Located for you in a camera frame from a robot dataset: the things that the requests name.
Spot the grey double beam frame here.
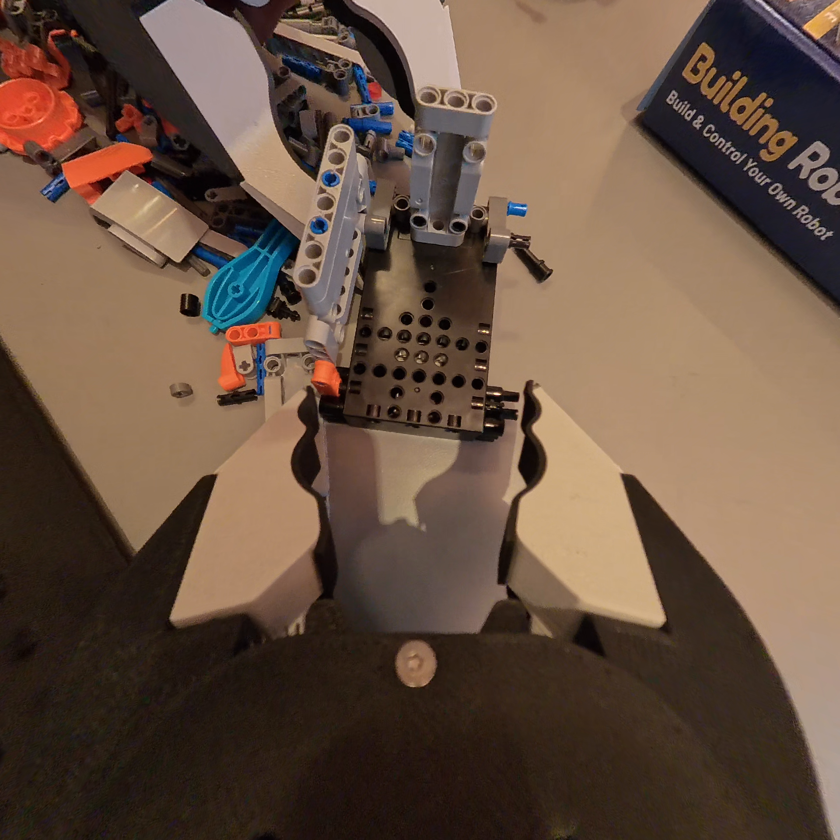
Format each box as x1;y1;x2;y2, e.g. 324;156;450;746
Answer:
262;338;324;424

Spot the orange curved panel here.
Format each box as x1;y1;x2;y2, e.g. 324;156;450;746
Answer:
62;144;153;204

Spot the pile of plastic building pieces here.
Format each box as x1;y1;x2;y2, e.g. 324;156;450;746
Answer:
0;0;421;277

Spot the dark blue cardboard box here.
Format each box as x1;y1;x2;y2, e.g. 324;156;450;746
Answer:
637;0;840;304

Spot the grey curved panel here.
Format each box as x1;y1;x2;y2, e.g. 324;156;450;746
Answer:
88;172;211;266

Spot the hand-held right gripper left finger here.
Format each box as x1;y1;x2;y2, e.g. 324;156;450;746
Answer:
168;387;339;641

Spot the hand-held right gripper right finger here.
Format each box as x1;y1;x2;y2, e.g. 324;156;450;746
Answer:
497;379;669;641

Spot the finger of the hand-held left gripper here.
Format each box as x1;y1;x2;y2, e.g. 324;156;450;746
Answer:
140;0;317;242
340;0;465;126

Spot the long grey holed beam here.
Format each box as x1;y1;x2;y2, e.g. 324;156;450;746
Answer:
292;123;376;365

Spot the orange gear wheel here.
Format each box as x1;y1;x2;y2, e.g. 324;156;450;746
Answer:
0;79;84;152

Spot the black perforated base assembly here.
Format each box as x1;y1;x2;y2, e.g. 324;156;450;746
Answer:
318;85;531;444

